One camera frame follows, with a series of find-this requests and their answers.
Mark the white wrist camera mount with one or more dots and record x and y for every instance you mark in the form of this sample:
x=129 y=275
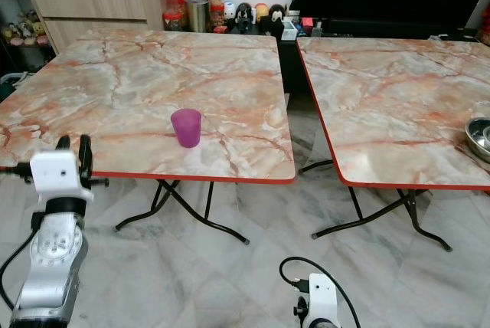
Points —
x=55 y=172
x=323 y=301

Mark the stainless steel bowl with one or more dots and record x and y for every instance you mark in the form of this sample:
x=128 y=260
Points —
x=479 y=138

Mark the dark round figurine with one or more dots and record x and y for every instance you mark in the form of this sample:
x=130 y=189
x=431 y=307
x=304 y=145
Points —
x=276 y=20

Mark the purple plastic cup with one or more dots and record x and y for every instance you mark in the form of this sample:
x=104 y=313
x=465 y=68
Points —
x=186 y=129

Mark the black white panda figurine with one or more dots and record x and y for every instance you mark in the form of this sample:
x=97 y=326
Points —
x=243 y=17

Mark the stainless steel tumbler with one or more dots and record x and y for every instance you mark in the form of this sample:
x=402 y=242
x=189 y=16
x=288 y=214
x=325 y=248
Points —
x=197 y=15

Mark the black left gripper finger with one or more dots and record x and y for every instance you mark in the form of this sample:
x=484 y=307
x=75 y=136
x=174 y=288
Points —
x=86 y=150
x=63 y=144

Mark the green plastic bin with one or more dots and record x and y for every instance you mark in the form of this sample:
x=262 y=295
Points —
x=11 y=86

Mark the red-lidded plastic jar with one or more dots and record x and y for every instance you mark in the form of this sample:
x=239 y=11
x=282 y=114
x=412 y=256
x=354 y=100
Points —
x=217 y=17
x=173 y=21

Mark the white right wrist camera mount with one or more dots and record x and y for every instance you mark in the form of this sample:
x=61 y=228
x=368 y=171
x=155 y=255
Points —
x=323 y=301

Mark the yellow round figurine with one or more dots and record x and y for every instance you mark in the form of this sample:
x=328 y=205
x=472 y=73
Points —
x=261 y=12

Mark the light wooden drawer cabinet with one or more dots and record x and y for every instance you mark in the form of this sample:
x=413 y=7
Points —
x=99 y=10

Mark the marble-pattern folding table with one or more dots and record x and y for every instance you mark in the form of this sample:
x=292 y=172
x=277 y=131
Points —
x=122 y=86
x=390 y=98

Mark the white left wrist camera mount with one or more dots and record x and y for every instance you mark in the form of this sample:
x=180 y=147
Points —
x=55 y=172

